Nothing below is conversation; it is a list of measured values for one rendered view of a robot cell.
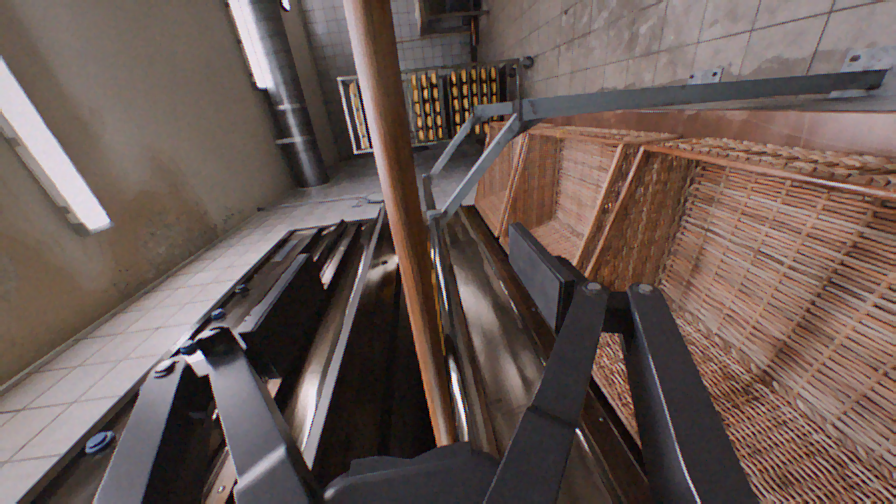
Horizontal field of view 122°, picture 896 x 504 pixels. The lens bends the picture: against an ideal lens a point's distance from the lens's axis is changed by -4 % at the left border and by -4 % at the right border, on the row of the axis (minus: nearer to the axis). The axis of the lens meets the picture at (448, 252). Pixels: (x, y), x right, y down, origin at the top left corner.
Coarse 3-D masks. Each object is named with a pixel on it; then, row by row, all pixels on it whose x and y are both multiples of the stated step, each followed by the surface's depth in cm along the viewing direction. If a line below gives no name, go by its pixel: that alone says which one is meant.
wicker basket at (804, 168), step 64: (640, 192) 57; (704, 192) 55; (768, 192) 44; (832, 192) 36; (640, 256) 65; (704, 256) 58; (768, 256) 45; (832, 256) 38; (704, 320) 59; (832, 320) 38; (768, 384) 47; (832, 384) 39; (768, 448) 41; (832, 448) 38
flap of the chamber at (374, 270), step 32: (384, 224) 135; (384, 256) 116; (384, 288) 101; (352, 320) 69; (384, 320) 90; (352, 352) 63; (384, 352) 82; (352, 384) 59; (320, 416) 47; (352, 416) 54; (320, 448) 43; (320, 480) 40
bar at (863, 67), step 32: (864, 64) 64; (576, 96) 56; (608, 96) 56; (640, 96) 57; (672, 96) 58; (704, 96) 59; (736, 96) 59; (768, 96) 60; (832, 96) 70; (864, 96) 65; (512, 128) 58; (480, 160) 61; (448, 256) 48; (448, 288) 38; (448, 320) 32; (448, 352) 29; (480, 384) 25; (480, 416) 22; (480, 448) 20
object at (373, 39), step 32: (352, 0) 16; (384, 0) 16; (352, 32) 17; (384, 32) 17; (384, 64) 18; (384, 96) 18; (384, 128) 19; (384, 160) 20; (384, 192) 22; (416, 192) 22; (416, 224) 23; (416, 256) 24; (416, 288) 26; (416, 320) 28; (448, 416) 36
